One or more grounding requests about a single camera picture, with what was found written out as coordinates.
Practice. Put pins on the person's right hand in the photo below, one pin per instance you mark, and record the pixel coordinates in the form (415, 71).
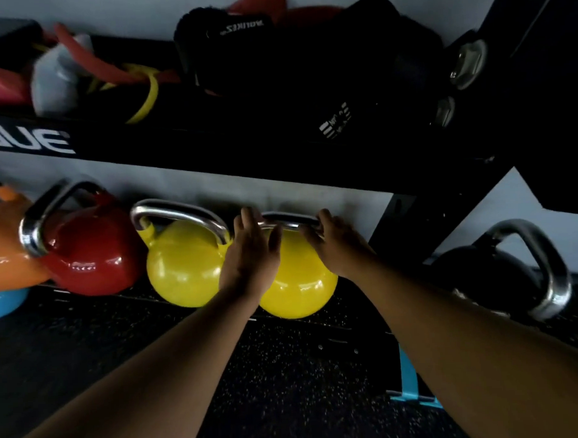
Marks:
(342, 247)

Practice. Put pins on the person's left hand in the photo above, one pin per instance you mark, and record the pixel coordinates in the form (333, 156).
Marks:
(250, 263)

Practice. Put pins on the person's left thumb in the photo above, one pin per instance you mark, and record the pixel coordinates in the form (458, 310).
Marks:
(276, 240)

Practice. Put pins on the person's right thumb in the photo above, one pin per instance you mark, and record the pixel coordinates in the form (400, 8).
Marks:
(310, 237)

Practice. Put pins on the yellow kettlebell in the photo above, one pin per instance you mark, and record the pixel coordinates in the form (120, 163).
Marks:
(182, 267)
(301, 287)

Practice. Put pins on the person's right forearm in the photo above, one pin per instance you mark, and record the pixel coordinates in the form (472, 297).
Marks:
(478, 351)

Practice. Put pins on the person's left forearm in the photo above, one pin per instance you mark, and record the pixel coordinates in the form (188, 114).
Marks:
(148, 377)

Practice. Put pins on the black metal storage rack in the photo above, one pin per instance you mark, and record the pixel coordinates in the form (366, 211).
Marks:
(268, 155)

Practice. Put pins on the black gym bag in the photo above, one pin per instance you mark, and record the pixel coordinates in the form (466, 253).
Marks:
(312, 59)

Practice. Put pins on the black kettlebell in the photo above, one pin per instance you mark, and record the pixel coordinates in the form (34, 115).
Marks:
(485, 276)

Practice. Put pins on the silver metal disc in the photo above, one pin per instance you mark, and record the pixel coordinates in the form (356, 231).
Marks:
(468, 63)
(445, 111)

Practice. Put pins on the red kettlebell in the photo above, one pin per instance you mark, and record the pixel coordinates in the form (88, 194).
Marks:
(91, 251)

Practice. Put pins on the yellow resistance band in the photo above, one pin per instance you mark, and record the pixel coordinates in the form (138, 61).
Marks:
(148, 96)

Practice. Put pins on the grey cloth pouch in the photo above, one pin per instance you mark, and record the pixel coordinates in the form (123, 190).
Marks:
(57, 82)

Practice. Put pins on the orange kettlebell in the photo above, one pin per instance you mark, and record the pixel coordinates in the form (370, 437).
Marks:
(6, 245)

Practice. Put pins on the blue kettlebell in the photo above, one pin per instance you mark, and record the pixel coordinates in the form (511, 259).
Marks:
(5, 302)

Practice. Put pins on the pink foam pad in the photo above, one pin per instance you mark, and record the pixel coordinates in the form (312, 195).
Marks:
(3, 87)

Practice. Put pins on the light blue plastic bracket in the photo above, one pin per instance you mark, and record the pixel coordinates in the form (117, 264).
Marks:
(410, 382)

